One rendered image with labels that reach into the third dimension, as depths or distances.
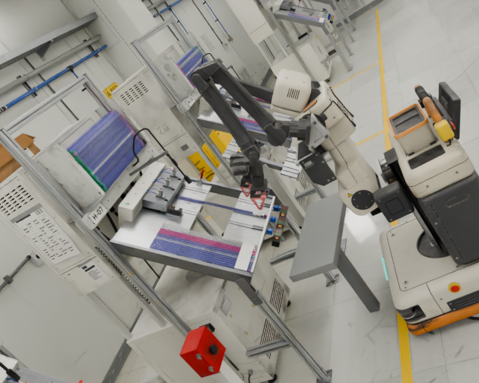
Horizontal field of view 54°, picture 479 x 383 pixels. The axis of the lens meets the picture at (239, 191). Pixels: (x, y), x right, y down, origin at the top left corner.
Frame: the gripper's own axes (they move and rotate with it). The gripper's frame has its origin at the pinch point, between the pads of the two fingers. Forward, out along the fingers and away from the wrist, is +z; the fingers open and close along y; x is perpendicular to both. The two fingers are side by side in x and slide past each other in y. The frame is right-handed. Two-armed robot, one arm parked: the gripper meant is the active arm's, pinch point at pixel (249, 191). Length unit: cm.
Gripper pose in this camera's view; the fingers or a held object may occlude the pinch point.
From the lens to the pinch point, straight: 256.1
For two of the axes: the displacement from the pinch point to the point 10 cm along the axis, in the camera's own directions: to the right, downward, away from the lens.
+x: 9.8, 1.1, -1.9
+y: -2.2, 5.4, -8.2
